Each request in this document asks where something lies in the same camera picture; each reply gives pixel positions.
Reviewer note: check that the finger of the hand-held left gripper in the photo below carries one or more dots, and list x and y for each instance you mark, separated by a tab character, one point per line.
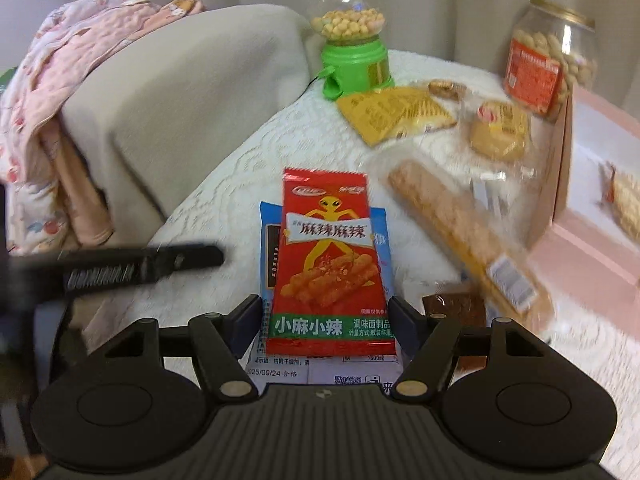
150	262

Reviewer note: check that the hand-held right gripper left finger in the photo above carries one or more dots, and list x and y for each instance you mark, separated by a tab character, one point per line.
250	325

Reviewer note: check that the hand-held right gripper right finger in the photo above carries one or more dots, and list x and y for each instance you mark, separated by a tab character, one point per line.
402	327

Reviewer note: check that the blue snack packet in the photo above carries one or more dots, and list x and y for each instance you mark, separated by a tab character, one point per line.
267	240

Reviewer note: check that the red snack packet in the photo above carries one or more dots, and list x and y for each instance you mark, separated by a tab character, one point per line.
325	260

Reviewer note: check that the long bread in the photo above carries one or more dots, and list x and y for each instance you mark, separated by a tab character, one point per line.
450	225

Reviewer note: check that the pink box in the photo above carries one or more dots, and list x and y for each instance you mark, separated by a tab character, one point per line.
595	245

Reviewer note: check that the small brown snack packet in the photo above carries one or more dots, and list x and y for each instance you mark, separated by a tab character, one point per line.
455	305

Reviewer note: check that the beige sofa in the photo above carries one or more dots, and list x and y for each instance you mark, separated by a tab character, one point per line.
175	90

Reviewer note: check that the pink printed quilt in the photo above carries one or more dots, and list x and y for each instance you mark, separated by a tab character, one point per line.
60	85

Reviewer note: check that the yellow snack packet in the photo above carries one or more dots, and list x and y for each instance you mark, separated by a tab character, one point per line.
385	112

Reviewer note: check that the round yellow cake packet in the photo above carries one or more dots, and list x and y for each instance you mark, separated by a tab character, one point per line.
500	132

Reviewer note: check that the small cookie packet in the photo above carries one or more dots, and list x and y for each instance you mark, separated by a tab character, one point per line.
446	88

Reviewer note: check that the pale pastry packet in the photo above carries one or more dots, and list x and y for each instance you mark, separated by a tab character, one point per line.
625	200

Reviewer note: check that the green candy dispenser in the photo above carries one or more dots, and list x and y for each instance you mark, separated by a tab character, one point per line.
352	60

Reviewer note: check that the peanut jar with orange label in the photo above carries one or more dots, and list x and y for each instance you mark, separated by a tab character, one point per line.
540	65

